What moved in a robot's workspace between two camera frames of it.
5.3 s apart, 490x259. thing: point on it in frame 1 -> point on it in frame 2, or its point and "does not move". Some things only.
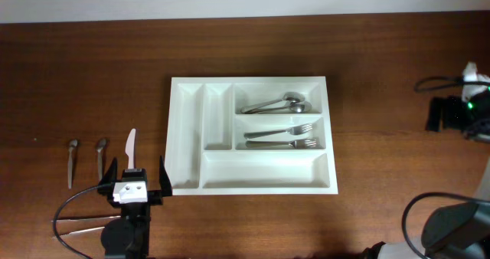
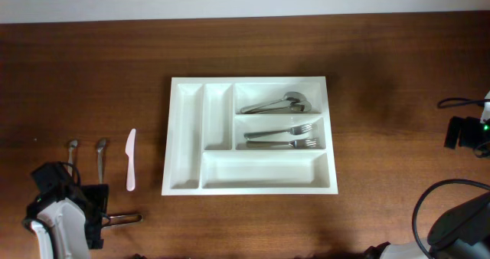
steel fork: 295,130 does not move
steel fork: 298,143 does not move
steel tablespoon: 290,96 does not move
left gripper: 155,197 -> 99,195
